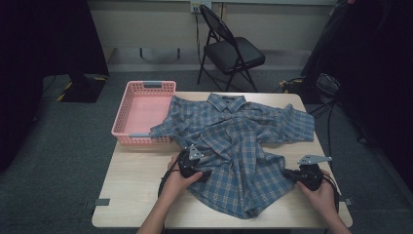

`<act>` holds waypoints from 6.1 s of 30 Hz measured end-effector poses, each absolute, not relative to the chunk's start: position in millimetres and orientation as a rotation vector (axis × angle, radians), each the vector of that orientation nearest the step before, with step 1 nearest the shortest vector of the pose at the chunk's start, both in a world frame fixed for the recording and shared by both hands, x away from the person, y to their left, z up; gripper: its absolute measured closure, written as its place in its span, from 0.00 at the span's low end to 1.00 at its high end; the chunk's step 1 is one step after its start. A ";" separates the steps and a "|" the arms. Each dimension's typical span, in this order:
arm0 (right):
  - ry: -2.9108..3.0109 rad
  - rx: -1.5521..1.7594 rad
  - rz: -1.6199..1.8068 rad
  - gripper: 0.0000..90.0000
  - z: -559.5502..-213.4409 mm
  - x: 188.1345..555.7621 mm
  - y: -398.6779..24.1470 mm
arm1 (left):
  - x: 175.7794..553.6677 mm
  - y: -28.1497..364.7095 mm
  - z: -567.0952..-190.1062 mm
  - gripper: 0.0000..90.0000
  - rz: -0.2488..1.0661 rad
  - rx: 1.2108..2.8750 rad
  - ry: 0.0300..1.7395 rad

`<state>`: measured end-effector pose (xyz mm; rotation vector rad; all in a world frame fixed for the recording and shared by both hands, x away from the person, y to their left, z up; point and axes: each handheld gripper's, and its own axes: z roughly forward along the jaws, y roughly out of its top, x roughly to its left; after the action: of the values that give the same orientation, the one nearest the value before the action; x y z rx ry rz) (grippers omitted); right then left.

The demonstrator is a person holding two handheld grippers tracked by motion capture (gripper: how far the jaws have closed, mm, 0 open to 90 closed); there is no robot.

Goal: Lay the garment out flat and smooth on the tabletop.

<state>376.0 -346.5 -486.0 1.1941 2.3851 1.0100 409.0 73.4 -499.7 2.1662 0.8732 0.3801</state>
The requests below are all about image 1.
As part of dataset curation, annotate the black wall cable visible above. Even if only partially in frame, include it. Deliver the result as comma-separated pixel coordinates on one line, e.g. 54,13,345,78
194,8,203,66

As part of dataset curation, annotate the black device on stand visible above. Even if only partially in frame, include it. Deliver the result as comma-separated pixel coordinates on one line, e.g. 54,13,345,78
315,72,342,98

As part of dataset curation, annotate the pink plastic basket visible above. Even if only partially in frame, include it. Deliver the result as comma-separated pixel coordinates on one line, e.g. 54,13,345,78
110,80,177,146

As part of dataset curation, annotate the right hand-held gripper cable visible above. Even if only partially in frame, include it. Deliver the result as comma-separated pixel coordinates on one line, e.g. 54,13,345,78
320,169,341,214

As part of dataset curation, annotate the blue plaid shirt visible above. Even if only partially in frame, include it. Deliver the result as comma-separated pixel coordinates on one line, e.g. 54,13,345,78
149,92,316,220

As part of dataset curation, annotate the black stand base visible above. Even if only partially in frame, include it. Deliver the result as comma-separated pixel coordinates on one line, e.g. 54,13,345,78
56,72,108,104

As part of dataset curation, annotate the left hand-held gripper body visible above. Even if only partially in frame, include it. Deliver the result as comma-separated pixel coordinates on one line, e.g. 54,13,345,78
176,143,207,179

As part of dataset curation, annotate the hand-held gripper cable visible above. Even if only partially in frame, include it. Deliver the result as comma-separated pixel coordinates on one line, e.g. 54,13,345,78
157,158,183,200
320,169,341,214

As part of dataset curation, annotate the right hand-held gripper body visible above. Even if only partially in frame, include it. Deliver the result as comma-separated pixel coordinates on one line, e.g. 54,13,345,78
296,154,333,192

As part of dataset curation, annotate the dark curtain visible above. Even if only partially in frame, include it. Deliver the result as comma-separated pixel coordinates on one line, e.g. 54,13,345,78
0,0,110,172
300,0,413,193

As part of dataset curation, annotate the black folding chair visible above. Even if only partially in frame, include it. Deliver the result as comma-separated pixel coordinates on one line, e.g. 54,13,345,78
196,3,267,94

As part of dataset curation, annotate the left hand-held gripper cable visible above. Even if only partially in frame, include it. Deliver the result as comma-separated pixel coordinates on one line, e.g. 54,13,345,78
157,158,183,200

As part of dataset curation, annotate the black floor cable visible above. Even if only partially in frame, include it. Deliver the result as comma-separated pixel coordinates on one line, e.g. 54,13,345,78
306,97,374,172

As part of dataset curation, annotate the person's right hand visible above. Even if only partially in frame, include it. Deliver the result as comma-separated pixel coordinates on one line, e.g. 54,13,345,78
296,169,341,218

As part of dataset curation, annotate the person's left hand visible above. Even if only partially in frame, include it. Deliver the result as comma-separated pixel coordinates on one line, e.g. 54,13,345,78
161,153,205,207

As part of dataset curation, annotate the white wall socket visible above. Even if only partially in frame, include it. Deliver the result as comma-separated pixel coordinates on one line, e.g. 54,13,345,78
190,1,212,15

